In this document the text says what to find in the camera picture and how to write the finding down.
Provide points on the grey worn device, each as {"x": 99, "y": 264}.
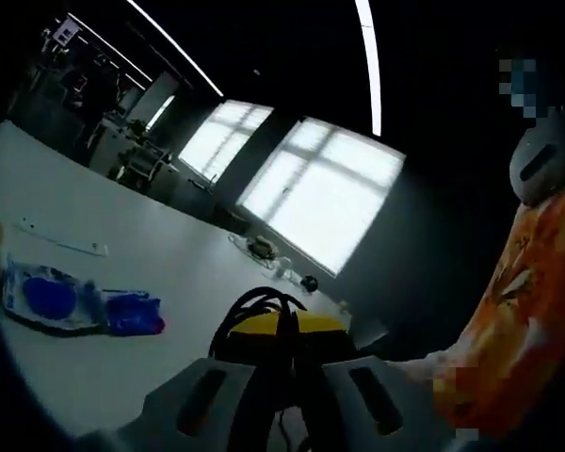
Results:
{"x": 537, "y": 141}

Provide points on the small bright window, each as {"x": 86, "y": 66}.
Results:
{"x": 221, "y": 136}

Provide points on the ceiling light strip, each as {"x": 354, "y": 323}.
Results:
{"x": 371, "y": 70}
{"x": 179, "y": 47}

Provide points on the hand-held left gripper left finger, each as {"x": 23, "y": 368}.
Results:
{"x": 202, "y": 405}

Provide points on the large bright window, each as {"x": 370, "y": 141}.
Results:
{"x": 325, "y": 188}

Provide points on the black round object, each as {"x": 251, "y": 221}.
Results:
{"x": 309, "y": 284}

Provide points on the white round table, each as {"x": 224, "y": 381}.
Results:
{"x": 136, "y": 235}

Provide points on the person's white orange-print shirt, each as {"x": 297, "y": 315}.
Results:
{"x": 522, "y": 306}

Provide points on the white packet with blue disc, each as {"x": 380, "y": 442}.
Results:
{"x": 47, "y": 296}

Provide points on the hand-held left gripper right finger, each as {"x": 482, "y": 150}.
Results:
{"x": 353, "y": 405}

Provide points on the white power strip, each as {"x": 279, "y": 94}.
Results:
{"x": 260, "y": 246}

